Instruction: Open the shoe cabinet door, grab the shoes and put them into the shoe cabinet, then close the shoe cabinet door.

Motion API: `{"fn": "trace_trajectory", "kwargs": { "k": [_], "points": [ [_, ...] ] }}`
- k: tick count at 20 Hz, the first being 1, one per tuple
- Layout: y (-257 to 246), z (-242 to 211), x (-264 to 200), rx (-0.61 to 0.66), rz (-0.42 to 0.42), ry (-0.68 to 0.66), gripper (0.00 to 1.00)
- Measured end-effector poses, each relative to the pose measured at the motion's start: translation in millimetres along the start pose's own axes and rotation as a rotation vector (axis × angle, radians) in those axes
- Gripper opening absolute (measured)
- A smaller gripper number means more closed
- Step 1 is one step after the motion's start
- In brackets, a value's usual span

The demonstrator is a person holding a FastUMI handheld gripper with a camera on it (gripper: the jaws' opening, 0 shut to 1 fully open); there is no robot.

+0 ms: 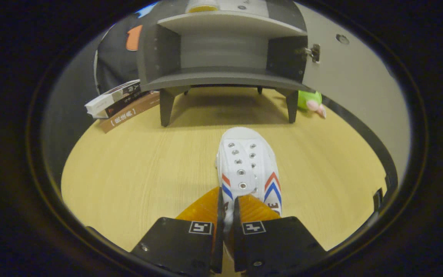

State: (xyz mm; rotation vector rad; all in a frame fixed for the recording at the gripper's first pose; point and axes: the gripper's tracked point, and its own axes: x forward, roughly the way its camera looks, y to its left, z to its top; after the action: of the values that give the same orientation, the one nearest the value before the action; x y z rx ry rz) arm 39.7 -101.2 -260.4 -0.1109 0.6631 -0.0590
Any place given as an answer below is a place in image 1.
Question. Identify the black backdrop cloth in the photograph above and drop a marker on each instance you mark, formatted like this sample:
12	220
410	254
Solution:
114	57

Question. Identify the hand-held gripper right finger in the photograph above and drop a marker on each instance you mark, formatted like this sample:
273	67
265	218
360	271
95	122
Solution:
237	246

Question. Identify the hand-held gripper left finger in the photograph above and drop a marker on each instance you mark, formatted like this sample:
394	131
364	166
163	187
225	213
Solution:
220	246

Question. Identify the metal door hinge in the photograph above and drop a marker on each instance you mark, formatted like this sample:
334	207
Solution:
315	52

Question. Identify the green and pink plush toy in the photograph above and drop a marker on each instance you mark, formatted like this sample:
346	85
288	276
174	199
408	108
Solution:
306	100

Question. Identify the brown book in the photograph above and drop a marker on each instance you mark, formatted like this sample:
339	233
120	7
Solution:
129	115

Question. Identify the black spine book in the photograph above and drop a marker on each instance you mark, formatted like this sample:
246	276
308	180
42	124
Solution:
125	104

